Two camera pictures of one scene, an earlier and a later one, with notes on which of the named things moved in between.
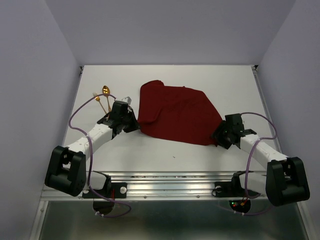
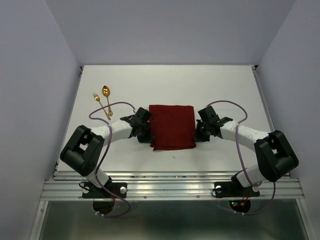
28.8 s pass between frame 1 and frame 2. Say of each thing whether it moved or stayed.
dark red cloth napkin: moved
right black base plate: stayed
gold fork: stayed
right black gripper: moved
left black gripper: moved
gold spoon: stayed
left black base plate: stayed
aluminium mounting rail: stayed
